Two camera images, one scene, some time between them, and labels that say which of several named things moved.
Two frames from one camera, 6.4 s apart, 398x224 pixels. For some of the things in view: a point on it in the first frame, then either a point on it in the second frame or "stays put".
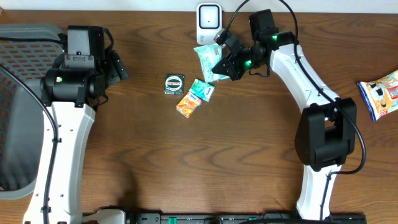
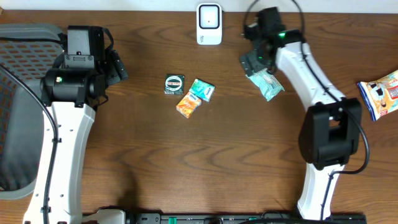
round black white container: (174, 84) stays put
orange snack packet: (188, 104) stays put
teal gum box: (203, 89) stays put
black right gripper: (230, 68) to (254, 64)
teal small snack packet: (209, 55) to (267, 83)
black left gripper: (116, 68) stays put
